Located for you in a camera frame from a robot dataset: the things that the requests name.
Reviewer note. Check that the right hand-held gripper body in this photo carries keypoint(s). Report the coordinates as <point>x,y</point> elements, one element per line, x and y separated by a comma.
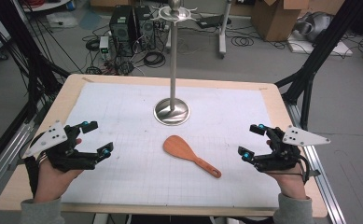
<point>286,152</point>

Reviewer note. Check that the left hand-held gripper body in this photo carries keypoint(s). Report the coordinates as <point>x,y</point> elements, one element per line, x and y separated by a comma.
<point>59,152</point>

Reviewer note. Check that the wooden rice spatula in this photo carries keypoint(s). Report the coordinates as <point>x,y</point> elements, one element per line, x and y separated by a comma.
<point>185,152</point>

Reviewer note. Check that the steel utensil stand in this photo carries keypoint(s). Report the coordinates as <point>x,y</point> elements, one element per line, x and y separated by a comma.
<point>172,110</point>

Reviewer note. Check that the person's right hand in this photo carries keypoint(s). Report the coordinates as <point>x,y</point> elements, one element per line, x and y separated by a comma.
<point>289,183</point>

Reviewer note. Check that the person's left hand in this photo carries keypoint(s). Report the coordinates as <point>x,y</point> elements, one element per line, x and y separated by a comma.
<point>50,183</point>

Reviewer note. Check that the white grid mat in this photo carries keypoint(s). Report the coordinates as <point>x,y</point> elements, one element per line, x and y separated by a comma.
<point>138,180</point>

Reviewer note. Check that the white box with green light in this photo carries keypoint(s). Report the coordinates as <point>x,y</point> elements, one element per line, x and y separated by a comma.
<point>104,46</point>

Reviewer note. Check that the white metal stand leg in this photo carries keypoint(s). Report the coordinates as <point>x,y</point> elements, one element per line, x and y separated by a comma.
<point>222,37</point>

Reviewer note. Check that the white foam board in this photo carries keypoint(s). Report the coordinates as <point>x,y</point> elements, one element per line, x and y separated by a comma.
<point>322,49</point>

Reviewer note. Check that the black computer tower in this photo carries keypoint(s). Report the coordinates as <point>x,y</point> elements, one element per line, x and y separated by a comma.
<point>121,29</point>

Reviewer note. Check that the large open cardboard box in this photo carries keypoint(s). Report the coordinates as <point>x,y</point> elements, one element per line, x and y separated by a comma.
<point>278,18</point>

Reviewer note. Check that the grey-fronted computer tower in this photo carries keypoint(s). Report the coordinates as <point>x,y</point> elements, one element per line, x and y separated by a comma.
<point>146,31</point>

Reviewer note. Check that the grey bag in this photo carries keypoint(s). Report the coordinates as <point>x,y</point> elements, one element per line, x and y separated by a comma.
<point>314,26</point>

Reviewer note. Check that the flat black device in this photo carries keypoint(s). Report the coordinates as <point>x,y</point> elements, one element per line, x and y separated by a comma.
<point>213,21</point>

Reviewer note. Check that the aluminium rail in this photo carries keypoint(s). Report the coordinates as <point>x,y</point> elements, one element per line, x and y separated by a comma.
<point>5,155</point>
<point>322,180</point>

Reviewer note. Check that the black frame struts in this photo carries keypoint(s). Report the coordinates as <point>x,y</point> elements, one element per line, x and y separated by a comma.
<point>313,62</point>
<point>36,74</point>

